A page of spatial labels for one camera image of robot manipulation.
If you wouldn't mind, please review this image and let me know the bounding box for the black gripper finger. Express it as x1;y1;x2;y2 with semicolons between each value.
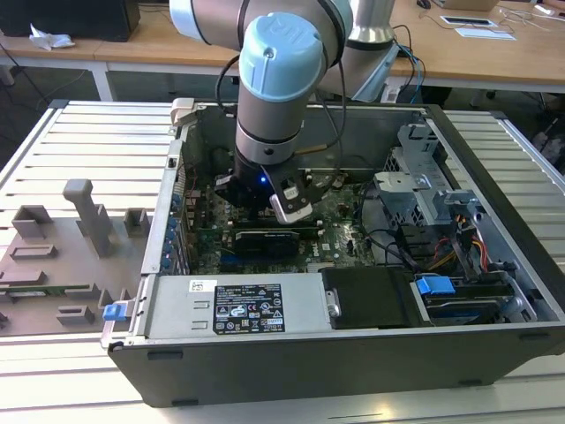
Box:
214;173;240;206
306;176;330;206

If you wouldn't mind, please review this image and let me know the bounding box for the black RAM slot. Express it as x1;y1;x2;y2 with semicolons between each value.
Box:
230;224;320;235

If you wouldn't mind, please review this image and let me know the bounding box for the blue expansion slot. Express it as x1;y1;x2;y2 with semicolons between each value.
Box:
219;252;242;273

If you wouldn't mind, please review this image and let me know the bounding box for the green motherboard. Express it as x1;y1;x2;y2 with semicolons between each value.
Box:
183;170;398;275

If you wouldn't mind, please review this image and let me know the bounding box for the black graphics card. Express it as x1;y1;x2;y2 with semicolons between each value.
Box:
233;229;301;258

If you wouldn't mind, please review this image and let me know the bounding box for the silver metal drive cage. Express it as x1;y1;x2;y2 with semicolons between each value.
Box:
373;123;486;248

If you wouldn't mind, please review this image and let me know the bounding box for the silver power supply unit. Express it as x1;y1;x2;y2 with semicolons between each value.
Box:
145;273;332;339

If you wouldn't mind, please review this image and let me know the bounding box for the blue disk carrier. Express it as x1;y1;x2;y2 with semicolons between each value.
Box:
414;274;486;326

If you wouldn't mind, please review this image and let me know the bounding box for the wooden desk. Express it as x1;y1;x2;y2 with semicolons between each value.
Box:
0;0;565;102

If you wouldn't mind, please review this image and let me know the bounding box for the grey parts rack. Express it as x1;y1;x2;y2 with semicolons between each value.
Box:
0;178;154;339

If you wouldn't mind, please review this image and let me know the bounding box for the black open PC case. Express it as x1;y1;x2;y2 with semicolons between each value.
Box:
100;99;565;410

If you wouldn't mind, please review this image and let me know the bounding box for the green RAM stick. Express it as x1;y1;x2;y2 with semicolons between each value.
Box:
0;284;92;302

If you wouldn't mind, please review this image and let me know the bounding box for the white framed tablet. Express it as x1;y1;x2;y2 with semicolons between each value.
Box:
440;15;500;28

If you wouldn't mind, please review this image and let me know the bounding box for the pale blue paper sheet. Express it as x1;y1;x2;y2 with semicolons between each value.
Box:
456;26;516;42

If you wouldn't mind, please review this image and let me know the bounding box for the crumpled white paper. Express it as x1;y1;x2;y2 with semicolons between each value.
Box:
28;22;75;49

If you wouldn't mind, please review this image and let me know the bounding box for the black computer box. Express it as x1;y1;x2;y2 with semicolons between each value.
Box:
0;0;141;43

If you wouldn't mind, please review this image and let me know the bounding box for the brown cardboard box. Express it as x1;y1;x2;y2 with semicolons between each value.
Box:
434;0;500;12

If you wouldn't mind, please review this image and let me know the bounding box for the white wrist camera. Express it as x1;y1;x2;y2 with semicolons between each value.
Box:
268;166;315;225

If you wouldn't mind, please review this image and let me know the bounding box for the grey case release handle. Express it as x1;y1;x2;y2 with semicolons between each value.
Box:
169;97;198;129

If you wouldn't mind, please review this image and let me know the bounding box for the black internal cable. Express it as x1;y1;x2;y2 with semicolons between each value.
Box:
359;180;420;270

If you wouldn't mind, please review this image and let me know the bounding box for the blue cable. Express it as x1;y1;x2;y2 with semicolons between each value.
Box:
396;43;427;92

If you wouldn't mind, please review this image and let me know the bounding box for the red yellow wire bundle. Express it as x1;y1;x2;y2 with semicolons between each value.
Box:
434;211;491;273

